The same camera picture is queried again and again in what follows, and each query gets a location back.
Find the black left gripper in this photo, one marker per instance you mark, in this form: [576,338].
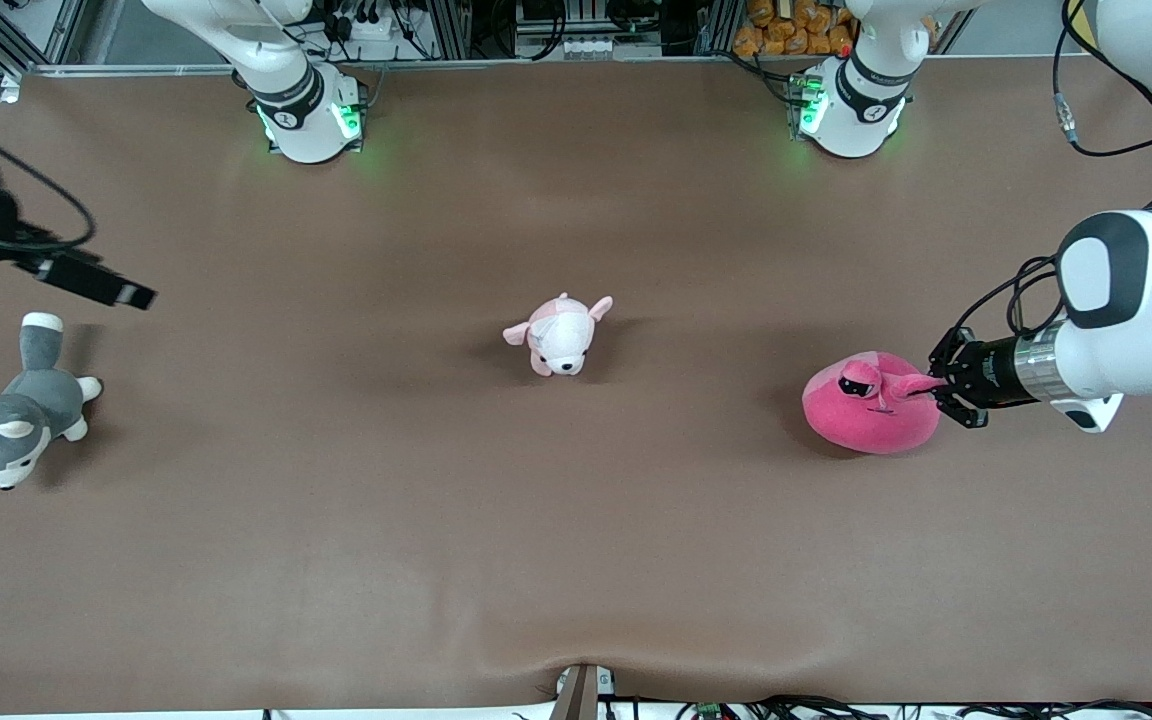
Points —
[988,377]

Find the hot pink round plush toy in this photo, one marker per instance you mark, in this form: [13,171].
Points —
[866,425]

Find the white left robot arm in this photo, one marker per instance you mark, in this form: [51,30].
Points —
[1146,320]

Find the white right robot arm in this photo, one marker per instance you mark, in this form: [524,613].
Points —
[306,130]

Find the grey white plush husky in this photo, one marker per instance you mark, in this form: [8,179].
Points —
[36,400]

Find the white power strip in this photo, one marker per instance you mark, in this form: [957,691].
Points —
[366,28]

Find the pile of orange packets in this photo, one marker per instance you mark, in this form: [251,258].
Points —
[796,35]

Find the light pink white plush dog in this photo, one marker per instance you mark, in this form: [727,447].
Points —
[561,335]

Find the small green circuit board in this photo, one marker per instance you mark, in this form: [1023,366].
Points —
[708,711]

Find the white terminal strip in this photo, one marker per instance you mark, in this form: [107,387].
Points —
[596,48]

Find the aluminium frame profile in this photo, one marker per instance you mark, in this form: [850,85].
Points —
[71,30]

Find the aluminium table edge rail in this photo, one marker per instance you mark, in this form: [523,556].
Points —
[436,62]

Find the aluminium frame post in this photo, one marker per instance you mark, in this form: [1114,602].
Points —
[716,28]
[451,30]

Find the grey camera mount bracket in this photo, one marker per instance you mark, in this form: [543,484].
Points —
[581,695]

